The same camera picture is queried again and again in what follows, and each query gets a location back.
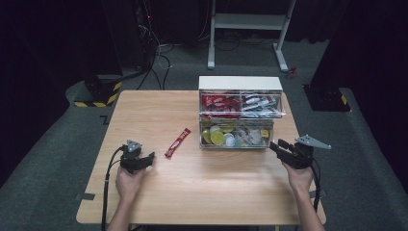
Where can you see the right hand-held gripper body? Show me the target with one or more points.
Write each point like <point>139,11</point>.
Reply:
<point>303,155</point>

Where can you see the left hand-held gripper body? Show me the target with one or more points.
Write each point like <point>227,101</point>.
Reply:
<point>131,160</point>

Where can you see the single red stick sachet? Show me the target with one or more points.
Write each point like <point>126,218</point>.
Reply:
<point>177,143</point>

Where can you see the clear divided drawer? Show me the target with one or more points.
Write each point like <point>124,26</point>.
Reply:
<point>282,107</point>

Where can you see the person's right hand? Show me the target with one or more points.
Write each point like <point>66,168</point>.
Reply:
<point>300,178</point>

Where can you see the person's left hand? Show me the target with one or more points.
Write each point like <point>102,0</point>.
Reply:
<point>127,184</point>

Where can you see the clear drawer with capsules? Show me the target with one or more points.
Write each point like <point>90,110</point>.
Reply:
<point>271,131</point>

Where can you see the grey tape piece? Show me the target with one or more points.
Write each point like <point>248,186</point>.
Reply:
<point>85,196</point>
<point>322,193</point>

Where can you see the pile of white stick packets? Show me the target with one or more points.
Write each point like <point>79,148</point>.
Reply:
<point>260,104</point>

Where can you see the black base with yellow mark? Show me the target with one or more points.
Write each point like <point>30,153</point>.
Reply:
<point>325,99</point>

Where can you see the pile of round capsules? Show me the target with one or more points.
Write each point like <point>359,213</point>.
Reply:
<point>217,138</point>

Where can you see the black yellow striped base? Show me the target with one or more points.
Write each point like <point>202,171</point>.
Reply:
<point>102,91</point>

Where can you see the clear plastic drawer organizer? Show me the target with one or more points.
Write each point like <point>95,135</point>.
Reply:
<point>240,82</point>

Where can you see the pile of red stick packets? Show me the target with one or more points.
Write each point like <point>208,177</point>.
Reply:
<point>220,102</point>

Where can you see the white metal stand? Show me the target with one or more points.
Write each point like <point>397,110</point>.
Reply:
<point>247,21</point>

